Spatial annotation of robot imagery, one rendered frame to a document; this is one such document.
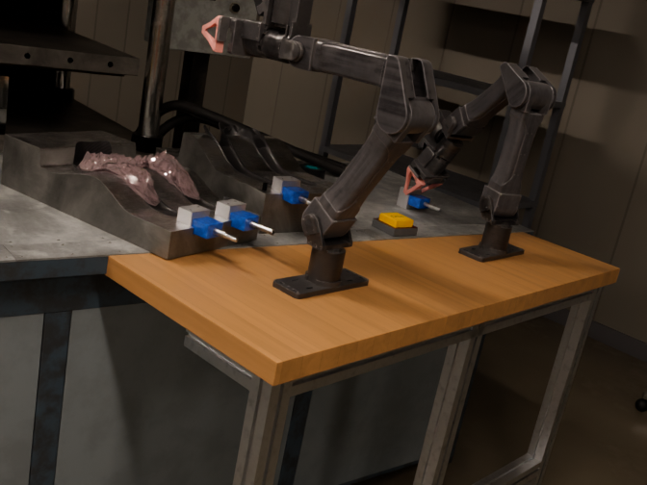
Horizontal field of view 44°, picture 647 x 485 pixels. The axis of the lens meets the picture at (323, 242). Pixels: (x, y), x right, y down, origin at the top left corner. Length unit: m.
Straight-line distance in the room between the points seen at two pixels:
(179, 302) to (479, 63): 3.20
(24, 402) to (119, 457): 0.27
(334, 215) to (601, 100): 2.70
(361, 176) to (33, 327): 0.65
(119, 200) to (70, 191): 0.13
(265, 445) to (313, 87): 3.93
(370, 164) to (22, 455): 0.86
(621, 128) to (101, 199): 2.82
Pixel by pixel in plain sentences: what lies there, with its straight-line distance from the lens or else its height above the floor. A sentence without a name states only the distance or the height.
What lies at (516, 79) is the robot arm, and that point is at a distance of 1.89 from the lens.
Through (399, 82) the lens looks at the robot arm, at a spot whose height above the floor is 1.20.
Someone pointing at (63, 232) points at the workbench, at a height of 0.80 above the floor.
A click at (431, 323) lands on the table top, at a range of 1.45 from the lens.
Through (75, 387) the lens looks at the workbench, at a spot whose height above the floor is 0.51.
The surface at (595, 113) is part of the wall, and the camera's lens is 4.00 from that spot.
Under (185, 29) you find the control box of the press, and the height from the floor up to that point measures 1.13.
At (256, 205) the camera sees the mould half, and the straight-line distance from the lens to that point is 1.72.
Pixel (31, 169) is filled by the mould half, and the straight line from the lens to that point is 1.75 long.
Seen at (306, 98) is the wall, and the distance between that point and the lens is 5.08.
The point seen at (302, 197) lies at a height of 0.89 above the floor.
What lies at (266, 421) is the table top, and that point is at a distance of 1.25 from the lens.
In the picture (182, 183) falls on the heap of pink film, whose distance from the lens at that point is 1.68.
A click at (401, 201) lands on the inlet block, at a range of 2.20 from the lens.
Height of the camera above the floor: 1.31
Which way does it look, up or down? 17 degrees down
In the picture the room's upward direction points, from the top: 11 degrees clockwise
